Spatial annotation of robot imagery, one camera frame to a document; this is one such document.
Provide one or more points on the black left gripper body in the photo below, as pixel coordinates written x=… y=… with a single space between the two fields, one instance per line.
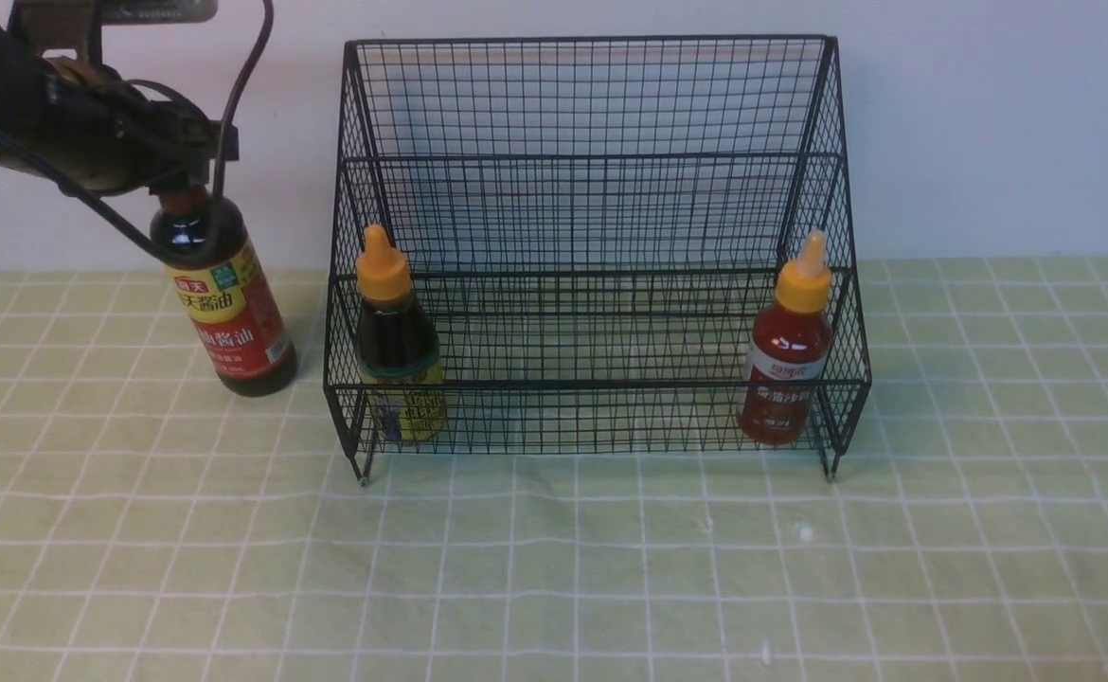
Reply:
x=61 y=105

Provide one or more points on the tall soy sauce bottle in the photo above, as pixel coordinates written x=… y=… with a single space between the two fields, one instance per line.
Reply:
x=225 y=292

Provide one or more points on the small dark yellow-capped sauce bottle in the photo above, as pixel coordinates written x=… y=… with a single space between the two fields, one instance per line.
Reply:
x=396 y=345

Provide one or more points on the red tomato sauce bottle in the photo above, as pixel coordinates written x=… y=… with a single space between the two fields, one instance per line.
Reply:
x=789 y=343

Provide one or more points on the green checked tablecloth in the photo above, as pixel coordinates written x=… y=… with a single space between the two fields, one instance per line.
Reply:
x=154 y=527

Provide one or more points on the black wire mesh rack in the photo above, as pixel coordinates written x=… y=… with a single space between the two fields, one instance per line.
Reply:
x=593 y=222

